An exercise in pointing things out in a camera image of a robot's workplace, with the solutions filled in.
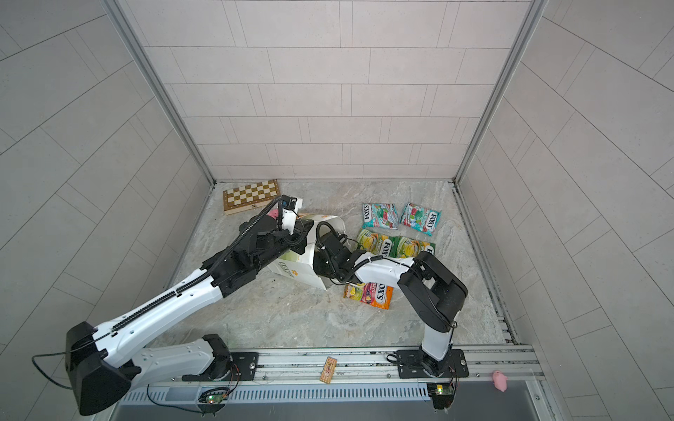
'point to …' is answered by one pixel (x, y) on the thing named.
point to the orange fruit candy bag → (370, 293)
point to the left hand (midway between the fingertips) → (319, 220)
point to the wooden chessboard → (250, 197)
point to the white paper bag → (302, 266)
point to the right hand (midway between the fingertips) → (308, 269)
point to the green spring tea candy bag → (385, 246)
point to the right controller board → (442, 395)
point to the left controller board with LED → (214, 403)
